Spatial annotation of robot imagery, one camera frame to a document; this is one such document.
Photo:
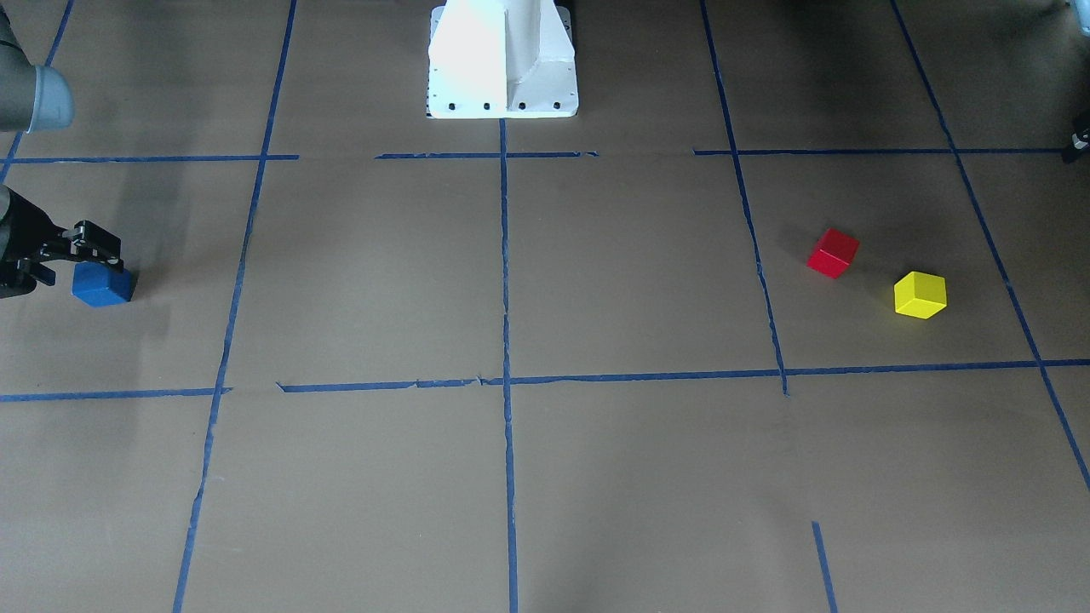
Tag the blue wooden block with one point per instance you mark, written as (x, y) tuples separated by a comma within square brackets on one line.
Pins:
[(99, 285)]

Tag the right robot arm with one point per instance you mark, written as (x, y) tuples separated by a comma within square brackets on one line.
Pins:
[(35, 98)]

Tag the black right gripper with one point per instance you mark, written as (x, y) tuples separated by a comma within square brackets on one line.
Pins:
[(27, 232)]

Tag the yellow wooden block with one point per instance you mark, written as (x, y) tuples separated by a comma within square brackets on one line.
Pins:
[(920, 295)]

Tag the red wooden block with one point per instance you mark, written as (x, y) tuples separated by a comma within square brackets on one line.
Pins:
[(833, 254)]

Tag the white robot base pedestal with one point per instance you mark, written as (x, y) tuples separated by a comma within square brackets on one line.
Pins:
[(494, 59)]

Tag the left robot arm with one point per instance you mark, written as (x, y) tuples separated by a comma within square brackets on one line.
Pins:
[(1078, 143)]

